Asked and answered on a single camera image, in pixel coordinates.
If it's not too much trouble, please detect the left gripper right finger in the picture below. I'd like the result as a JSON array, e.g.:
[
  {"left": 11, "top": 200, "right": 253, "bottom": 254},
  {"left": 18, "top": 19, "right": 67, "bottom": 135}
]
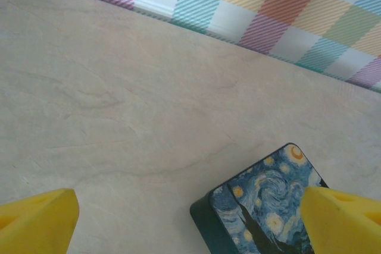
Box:
[{"left": 299, "top": 186, "right": 381, "bottom": 254}]

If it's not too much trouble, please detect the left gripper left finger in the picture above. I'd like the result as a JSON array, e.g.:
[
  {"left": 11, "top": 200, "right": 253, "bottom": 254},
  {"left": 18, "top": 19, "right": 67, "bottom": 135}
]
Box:
[{"left": 0, "top": 187, "right": 80, "bottom": 254}]

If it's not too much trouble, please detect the starry night tin box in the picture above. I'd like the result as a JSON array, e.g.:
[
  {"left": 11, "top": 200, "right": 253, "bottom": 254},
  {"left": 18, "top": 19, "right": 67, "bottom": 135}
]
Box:
[{"left": 189, "top": 142, "right": 331, "bottom": 254}]

